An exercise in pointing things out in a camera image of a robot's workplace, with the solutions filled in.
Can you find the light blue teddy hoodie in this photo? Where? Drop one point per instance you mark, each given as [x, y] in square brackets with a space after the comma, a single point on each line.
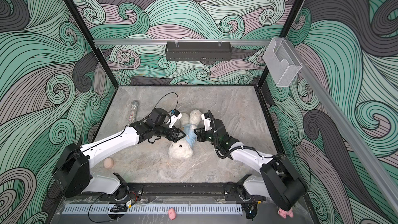
[191, 136]

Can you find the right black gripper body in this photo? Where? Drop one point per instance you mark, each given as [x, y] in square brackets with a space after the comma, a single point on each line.
[209, 137]

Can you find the clear acrylic wall holder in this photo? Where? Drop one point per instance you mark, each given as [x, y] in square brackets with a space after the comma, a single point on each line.
[282, 61]

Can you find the small peach pink ball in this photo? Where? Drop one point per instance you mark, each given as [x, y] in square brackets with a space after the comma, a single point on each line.
[108, 163]

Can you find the pink plush toy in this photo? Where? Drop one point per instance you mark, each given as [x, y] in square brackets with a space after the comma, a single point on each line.
[285, 214]

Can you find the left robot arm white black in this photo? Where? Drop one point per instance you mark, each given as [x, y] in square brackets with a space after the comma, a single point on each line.
[73, 170]

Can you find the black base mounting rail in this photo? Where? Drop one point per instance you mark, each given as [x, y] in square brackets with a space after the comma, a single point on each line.
[145, 192]

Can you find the white teddy bear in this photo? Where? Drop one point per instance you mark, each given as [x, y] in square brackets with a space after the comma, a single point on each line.
[181, 149]

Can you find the aluminium rail right wall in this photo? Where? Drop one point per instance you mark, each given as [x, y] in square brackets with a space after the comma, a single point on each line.
[376, 170]

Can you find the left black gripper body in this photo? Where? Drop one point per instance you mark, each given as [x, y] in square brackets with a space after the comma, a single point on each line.
[165, 131]

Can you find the black wall-mounted tray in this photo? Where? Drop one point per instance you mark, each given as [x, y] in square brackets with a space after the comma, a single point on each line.
[198, 51]

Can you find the white slotted cable duct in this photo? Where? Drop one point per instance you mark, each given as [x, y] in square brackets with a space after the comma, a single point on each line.
[156, 209]

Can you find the small pink toy piece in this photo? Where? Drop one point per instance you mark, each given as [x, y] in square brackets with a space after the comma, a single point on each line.
[172, 214]

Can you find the clear tube with beads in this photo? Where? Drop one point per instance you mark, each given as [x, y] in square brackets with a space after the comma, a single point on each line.
[133, 111]

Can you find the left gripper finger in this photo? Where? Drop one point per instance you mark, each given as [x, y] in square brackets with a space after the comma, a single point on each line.
[180, 139]
[180, 133]

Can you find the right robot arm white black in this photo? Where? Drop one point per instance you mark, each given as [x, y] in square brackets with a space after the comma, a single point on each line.
[279, 180]

